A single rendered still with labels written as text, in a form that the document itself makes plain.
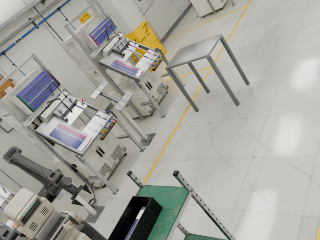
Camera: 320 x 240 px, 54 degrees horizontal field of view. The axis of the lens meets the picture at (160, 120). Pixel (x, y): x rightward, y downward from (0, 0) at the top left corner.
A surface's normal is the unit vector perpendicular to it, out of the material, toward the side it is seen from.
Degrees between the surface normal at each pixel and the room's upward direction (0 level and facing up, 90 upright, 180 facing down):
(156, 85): 90
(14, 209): 42
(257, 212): 0
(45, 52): 90
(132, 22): 90
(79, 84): 90
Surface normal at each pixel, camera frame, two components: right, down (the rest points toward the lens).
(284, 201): -0.56, -0.71
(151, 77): 0.70, -0.12
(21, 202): 0.07, -0.61
